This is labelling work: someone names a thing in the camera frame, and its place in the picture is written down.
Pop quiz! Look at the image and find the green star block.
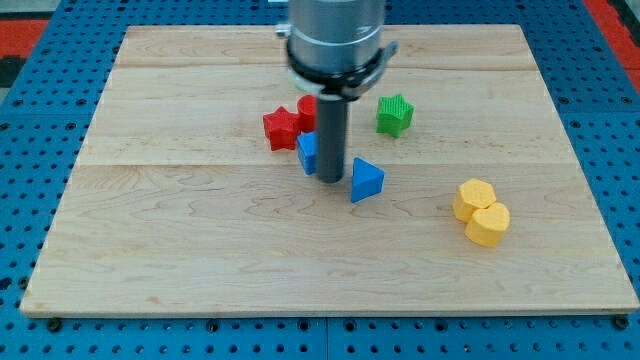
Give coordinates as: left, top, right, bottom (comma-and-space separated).
376, 94, 414, 138

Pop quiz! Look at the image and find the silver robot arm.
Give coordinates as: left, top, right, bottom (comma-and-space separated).
275, 0, 399, 101

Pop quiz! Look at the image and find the red star block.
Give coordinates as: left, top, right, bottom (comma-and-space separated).
262, 106, 301, 151

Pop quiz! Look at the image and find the yellow hexagon block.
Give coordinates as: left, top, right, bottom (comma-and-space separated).
452, 178, 497, 223

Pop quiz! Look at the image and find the blue cube block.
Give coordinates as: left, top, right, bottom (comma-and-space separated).
296, 132, 317, 175

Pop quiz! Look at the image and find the blue triangle block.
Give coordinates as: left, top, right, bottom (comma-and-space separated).
351, 157, 385, 203

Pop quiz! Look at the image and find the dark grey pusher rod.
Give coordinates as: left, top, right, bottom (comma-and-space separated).
316, 98, 349, 183

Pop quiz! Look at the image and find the red cylinder block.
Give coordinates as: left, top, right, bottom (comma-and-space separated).
297, 94, 316, 133

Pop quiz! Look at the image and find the wooden board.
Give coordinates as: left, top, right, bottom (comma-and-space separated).
21, 25, 639, 318

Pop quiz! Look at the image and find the yellow heart block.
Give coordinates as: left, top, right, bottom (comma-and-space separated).
464, 202, 511, 247

